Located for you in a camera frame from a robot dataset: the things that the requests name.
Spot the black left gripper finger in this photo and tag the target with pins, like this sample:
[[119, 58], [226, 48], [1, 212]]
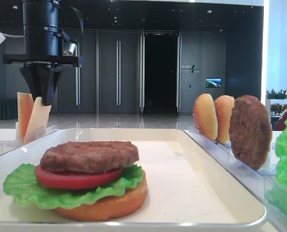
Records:
[[48, 78], [32, 79]]

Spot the clear acrylic right rack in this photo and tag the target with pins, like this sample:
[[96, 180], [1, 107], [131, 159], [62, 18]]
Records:
[[262, 183]]

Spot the lettuce leaf on burger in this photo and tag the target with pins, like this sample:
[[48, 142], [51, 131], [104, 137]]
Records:
[[25, 190]]

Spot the upright brown meat patty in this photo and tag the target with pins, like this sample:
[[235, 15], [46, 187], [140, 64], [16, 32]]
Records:
[[250, 131]]

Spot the bun slice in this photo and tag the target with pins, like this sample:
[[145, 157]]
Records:
[[205, 119], [223, 107]]

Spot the white serving tray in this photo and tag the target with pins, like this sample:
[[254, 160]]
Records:
[[188, 190]]

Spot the pale yellow cheese slice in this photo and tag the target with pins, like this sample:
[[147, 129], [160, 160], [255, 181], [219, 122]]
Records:
[[39, 116]]

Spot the meat patty on burger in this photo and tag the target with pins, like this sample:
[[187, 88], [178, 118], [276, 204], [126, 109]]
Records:
[[89, 157]]

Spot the wall display screen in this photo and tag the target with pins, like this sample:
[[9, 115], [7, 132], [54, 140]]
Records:
[[213, 82]]

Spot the purple upright slice right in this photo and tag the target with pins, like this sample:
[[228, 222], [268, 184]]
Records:
[[280, 125]]

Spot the bun slice far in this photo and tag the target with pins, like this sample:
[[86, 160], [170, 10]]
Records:
[[205, 119]]

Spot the bun slice near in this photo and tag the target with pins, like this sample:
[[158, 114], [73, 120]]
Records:
[[223, 107]]

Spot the clear acrylic left rack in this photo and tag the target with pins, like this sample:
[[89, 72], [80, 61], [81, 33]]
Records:
[[9, 139]]

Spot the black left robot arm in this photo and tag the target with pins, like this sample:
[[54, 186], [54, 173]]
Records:
[[42, 35]]

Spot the potted flower plants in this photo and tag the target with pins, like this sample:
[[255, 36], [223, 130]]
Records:
[[276, 101]]

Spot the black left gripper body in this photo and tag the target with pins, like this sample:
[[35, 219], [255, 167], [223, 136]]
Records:
[[24, 59]]

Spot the clear acrylic rack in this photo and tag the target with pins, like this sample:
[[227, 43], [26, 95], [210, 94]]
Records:
[[262, 183], [9, 139]]

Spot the bottom bun on tray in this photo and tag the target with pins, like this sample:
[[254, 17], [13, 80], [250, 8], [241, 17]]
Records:
[[109, 207]]

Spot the tomato slice on burger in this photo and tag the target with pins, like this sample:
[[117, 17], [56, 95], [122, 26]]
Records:
[[75, 181]]

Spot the orange cheese slice upright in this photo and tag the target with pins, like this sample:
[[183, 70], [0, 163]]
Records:
[[25, 105]]

